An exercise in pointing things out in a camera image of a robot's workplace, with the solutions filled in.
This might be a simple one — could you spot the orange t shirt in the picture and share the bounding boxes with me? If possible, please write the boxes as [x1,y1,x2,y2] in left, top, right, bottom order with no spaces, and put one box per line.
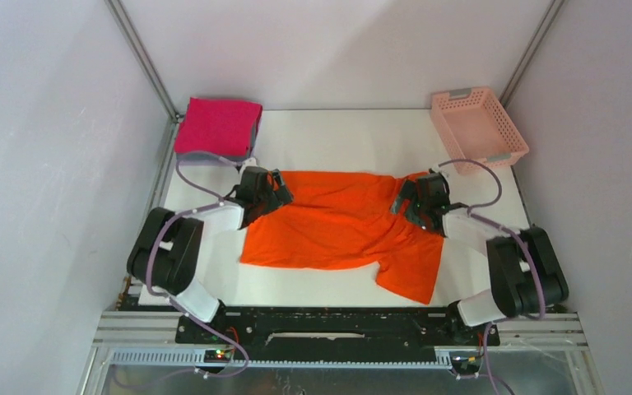
[240,171,444,304]

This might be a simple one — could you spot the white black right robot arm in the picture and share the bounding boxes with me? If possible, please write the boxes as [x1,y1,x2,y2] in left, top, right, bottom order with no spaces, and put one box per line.
[391,171,569,344]

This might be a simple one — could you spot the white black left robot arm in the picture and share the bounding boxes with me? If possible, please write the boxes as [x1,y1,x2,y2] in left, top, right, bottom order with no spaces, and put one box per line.
[126,165,294,343]

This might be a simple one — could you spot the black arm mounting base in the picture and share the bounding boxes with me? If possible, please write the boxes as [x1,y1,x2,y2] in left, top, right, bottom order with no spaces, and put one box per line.
[175,306,485,365]

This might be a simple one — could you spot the folded magenta t shirt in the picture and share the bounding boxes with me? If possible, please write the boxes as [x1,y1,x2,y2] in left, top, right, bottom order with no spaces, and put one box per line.
[174,97,263,160]

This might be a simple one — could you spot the pink plastic basket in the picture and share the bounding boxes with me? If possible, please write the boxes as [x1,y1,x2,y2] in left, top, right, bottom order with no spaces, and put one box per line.
[430,86,529,175]

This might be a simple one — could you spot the right controller board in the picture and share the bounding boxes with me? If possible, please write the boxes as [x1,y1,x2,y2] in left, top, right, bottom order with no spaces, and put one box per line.
[451,355,482,375]

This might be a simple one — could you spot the left controller board with leds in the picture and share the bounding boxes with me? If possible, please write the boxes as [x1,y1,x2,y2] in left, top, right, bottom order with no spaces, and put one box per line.
[202,349,233,364]

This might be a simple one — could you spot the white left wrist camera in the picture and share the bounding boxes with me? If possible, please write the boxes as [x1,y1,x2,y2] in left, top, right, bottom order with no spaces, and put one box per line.
[238,157,258,172]

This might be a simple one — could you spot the left aluminium corner post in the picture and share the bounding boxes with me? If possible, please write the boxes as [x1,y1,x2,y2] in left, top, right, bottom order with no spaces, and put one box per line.
[104,0,181,123]

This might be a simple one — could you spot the aluminium corner post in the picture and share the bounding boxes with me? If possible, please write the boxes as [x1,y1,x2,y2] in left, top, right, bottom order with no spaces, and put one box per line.
[499,0,567,108]
[104,0,181,123]

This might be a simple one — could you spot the aluminium frame rail front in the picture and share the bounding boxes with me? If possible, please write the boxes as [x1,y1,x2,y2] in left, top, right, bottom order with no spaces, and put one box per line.
[76,311,605,394]

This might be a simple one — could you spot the right aluminium corner post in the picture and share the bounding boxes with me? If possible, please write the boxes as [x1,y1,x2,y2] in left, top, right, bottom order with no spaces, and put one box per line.
[499,0,567,108]

